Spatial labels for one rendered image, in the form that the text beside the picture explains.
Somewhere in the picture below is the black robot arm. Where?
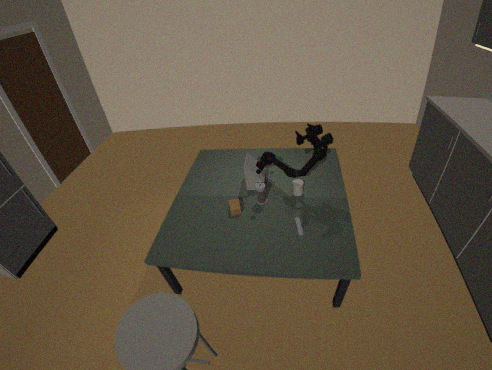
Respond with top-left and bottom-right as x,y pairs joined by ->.
256,133 -> 333,178

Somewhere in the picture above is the glass french press with black handle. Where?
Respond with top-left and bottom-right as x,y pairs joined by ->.
255,169 -> 267,205

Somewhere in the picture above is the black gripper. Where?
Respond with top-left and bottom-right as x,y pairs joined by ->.
295,124 -> 323,145

